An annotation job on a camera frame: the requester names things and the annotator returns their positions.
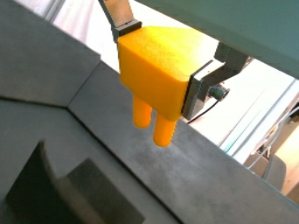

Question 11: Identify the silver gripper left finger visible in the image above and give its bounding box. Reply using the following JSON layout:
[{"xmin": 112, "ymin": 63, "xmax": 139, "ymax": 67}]
[{"xmin": 97, "ymin": 0, "xmax": 142, "ymax": 41}]

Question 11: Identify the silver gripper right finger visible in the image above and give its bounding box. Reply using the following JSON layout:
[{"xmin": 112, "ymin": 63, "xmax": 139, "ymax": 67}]
[{"xmin": 182, "ymin": 43, "xmax": 254, "ymax": 120}]

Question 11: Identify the orange three prong object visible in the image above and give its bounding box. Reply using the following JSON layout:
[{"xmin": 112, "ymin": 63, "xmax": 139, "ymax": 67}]
[{"xmin": 117, "ymin": 26, "xmax": 207, "ymax": 147}]

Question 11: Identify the black curved fixture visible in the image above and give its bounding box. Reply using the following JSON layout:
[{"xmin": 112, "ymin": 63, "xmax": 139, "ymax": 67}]
[{"xmin": 5, "ymin": 142, "xmax": 146, "ymax": 224}]

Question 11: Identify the black camera cable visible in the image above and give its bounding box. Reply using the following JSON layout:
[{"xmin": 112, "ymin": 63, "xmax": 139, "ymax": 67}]
[{"xmin": 186, "ymin": 99, "xmax": 220, "ymax": 125}]

